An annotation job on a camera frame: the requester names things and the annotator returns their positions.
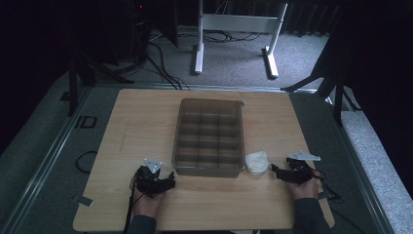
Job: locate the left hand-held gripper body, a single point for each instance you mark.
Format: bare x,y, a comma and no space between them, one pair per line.
147,183

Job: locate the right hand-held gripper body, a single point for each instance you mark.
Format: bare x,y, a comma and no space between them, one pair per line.
298,172

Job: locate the white cloth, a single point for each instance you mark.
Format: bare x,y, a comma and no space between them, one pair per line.
257,162

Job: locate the brown plastic compartment box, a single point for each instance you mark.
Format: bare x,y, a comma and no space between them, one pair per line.
209,136

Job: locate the person's right hand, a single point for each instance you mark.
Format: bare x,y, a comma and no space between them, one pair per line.
305,191

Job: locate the person's left hand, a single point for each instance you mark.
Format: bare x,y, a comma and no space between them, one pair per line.
146,204

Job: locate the grey tape piece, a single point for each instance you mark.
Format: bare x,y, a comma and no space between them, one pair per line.
85,201

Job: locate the black tripod stand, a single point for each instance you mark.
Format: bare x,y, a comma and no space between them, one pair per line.
74,84
337,97

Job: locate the small black tape piece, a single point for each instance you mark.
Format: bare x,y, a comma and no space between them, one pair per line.
65,96

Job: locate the dark computer tower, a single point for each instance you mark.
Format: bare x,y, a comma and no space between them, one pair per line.
140,29

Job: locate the white metal desk frame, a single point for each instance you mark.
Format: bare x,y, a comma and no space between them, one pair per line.
240,22

